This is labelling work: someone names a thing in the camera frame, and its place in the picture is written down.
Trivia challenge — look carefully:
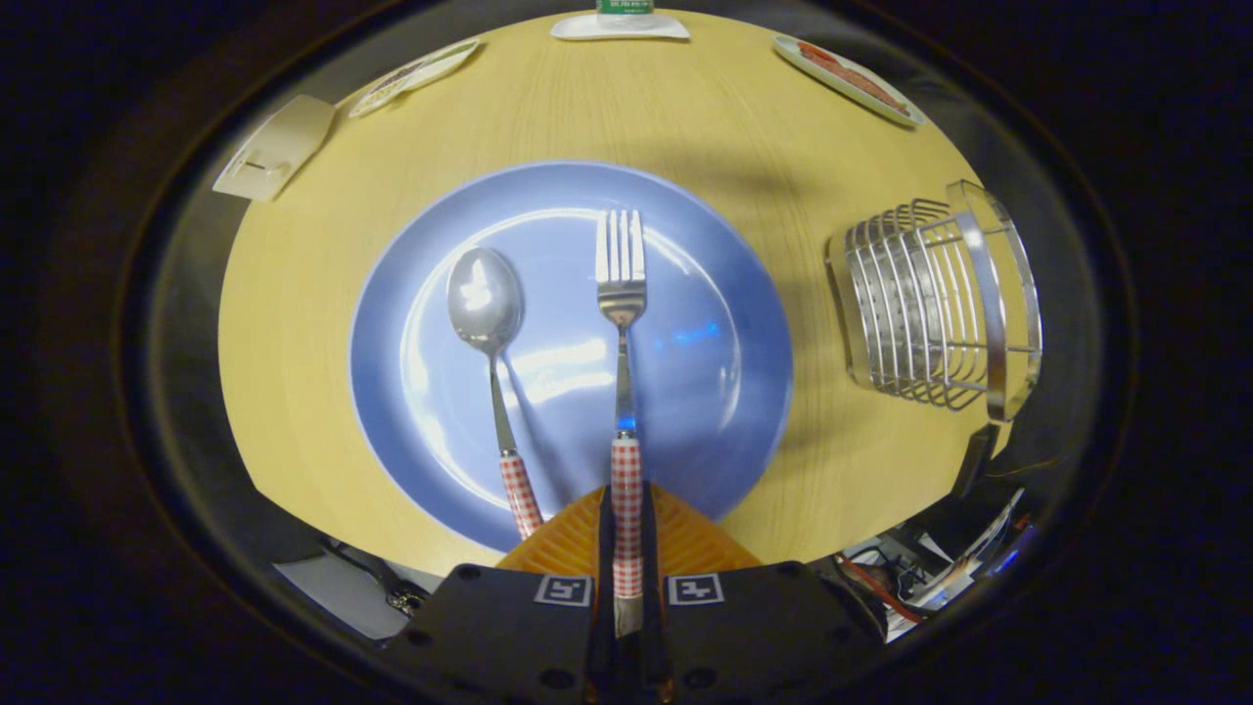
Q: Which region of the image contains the metal wire cutlery rack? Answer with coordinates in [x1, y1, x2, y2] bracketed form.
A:
[825, 179, 1044, 425]

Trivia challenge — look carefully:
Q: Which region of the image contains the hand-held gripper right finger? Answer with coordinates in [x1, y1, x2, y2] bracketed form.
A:
[626, 482, 888, 705]

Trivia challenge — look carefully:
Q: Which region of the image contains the spoon with red checked handle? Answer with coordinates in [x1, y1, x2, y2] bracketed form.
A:
[447, 247, 546, 541]

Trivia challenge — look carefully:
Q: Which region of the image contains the white divided dish of grains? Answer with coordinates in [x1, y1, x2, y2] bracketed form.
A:
[348, 38, 483, 119]

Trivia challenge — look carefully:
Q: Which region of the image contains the blue round plate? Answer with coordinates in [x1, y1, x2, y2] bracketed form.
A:
[349, 161, 794, 554]

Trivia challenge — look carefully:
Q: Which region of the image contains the white plate with sliced meat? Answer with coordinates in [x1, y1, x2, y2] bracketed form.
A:
[771, 34, 927, 128]

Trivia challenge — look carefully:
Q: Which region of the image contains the black table clamp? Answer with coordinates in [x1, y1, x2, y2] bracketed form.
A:
[950, 423, 1001, 498]

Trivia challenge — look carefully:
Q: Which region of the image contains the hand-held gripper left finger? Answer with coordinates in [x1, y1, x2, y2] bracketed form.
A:
[382, 485, 627, 705]

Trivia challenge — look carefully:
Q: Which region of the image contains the cream white toaster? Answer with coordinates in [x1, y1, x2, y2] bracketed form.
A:
[212, 94, 337, 203]

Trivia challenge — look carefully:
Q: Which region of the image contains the red cable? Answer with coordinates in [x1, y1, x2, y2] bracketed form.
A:
[835, 551, 928, 624]

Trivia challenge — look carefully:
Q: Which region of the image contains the white square dish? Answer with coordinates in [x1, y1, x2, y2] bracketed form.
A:
[550, 12, 691, 42]

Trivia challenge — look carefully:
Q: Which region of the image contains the fork with red checked handle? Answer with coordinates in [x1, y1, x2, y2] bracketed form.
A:
[595, 209, 648, 638]

